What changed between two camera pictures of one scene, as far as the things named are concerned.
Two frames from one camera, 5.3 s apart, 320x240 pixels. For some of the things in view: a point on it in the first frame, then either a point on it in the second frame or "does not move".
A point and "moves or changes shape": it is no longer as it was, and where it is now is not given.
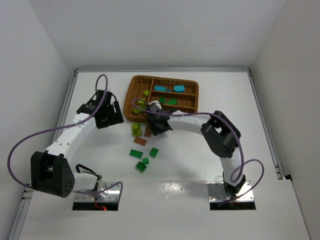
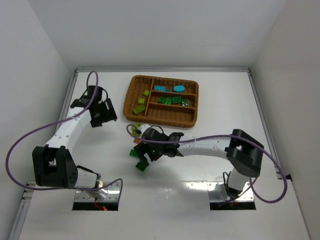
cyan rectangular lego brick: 159,88 does not move
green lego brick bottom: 140,167 does not move
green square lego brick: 153,152 moves or changes shape
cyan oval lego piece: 179,89 does not move
